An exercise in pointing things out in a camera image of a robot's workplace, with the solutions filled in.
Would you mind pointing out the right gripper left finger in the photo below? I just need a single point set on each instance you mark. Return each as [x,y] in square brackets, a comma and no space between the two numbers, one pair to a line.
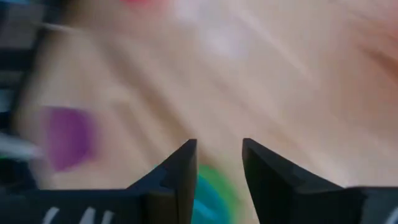
[180,186]

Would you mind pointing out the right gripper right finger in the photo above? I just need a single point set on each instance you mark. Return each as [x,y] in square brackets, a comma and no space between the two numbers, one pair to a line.
[273,193]

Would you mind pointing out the blue translucent plastic bowl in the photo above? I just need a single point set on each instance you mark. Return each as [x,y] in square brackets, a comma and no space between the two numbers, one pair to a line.
[205,202]

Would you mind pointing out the purple translucent plastic bowl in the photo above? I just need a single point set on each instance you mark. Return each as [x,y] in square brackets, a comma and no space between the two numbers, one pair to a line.
[70,137]

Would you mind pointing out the red translucent plastic bowl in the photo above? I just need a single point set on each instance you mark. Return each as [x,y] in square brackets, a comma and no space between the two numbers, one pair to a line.
[138,1]

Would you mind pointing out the green translucent plastic bowl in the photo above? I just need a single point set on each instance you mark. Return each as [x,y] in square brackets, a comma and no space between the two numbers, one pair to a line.
[227,193]

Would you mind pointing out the black aluminium table frame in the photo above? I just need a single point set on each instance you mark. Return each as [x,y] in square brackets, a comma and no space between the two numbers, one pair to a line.
[9,177]

